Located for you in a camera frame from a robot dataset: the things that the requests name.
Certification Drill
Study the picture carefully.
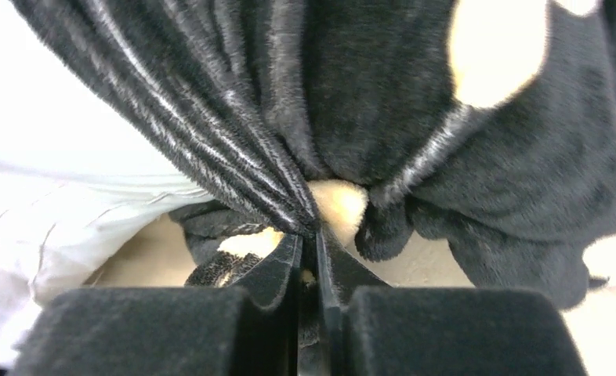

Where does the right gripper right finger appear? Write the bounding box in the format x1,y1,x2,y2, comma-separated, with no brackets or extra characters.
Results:
315,228,585,375

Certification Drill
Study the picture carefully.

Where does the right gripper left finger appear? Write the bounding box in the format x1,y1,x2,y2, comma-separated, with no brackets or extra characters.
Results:
13,235,303,375

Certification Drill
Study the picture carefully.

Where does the white pillow insert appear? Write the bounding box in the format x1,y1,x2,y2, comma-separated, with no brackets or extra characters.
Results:
0,1,211,370

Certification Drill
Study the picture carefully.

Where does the black pillowcase with beige flowers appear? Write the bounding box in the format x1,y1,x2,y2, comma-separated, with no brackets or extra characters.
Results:
13,1,616,309

